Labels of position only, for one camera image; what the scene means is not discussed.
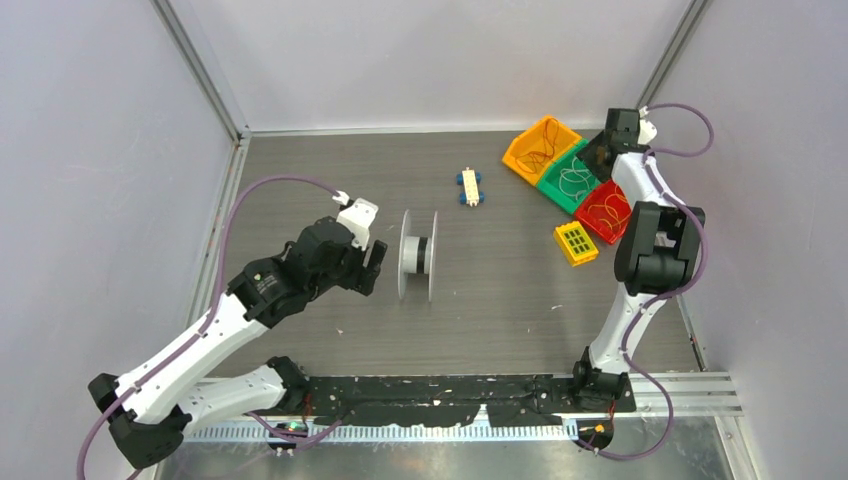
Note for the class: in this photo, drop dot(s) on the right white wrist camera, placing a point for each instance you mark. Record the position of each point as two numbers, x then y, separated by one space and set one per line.
647 130

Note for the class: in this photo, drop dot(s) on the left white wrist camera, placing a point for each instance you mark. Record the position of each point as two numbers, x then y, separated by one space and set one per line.
357 215

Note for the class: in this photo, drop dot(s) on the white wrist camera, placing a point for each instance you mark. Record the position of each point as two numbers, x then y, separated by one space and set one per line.
647 130
357 215

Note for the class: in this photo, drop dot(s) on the yellow grid block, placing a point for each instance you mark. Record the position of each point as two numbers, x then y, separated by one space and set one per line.
575 243

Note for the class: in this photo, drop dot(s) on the red plastic bin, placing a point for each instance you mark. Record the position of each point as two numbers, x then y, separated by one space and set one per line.
605 212

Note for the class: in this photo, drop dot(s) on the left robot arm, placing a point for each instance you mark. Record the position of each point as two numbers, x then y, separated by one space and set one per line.
151 409

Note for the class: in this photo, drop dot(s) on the beige blue connector block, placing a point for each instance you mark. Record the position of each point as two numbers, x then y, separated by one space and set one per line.
469 180

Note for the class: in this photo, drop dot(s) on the slotted cable duct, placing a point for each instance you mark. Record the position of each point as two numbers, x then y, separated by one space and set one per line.
477 431

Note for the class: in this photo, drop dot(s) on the orange plastic bin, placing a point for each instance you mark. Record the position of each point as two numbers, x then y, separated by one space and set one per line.
533 151

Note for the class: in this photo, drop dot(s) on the aluminium rail frame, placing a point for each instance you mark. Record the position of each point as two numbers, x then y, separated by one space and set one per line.
692 394

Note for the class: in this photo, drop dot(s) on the green plastic bin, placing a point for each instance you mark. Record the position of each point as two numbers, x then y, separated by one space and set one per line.
567 182

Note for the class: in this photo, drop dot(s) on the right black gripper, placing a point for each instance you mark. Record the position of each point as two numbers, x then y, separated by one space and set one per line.
586 155

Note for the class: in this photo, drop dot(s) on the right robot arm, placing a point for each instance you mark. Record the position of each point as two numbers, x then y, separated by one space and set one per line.
655 257

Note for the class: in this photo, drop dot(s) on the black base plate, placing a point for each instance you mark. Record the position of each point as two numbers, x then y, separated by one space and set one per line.
446 401

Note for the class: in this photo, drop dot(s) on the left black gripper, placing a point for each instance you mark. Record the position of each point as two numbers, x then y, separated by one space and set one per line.
355 278

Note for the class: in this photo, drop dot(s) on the clear plastic cable spool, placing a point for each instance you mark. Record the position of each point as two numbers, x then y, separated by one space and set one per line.
416 255

